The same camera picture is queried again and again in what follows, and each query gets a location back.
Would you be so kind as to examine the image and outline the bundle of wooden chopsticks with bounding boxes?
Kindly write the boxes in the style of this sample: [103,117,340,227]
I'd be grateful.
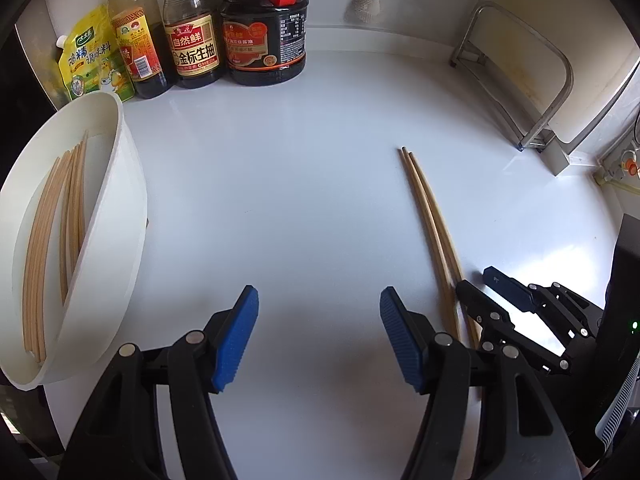
[22,130,90,365]

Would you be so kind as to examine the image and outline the yellow-capped soy sauce bottle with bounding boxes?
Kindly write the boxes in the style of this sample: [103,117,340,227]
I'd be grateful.
[155,0,226,90]

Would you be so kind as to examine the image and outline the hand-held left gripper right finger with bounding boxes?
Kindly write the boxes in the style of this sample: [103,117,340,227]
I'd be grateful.
[379,286,576,480]

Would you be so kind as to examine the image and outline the large cream cutting board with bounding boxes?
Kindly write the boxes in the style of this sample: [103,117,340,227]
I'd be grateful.
[462,0,640,176]

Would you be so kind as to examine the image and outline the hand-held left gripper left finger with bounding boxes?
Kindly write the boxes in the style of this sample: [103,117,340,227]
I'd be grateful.
[57,285,260,480]

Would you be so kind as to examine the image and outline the metal board rack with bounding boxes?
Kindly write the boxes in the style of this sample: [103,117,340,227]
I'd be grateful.
[448,1,575,153]

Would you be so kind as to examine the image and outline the yellow gas hose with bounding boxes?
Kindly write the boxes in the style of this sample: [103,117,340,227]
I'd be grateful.
[595,175,640,194]

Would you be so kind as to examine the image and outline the yellow green seasoning pouch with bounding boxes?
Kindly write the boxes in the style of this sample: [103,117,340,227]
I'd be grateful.
[56,5,136,103]

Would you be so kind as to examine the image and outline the slim yellow-capped vinegar bottle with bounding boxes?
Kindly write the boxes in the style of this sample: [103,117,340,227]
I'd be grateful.
[107,0,176,100]

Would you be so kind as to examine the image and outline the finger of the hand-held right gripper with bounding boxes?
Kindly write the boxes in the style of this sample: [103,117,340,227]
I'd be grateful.
[456,280,571,376]
[482,266,601,336]

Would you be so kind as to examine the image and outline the white mesh sleeve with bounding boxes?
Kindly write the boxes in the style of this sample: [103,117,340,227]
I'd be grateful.
[594,360,640,456]

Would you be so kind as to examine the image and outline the grey gas valve orange knob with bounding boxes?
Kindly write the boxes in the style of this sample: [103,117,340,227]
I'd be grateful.
[595,147,640,186]

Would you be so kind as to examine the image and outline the large red-capped soy sauce bottle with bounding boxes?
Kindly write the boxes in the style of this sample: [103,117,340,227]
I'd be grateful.
[215,0,307,86]

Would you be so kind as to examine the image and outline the white oval basin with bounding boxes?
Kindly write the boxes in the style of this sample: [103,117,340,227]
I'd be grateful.
[0,91,149,391]

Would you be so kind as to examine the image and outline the wooden chopstick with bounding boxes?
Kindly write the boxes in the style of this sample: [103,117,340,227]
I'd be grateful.
[399,146,462,343]

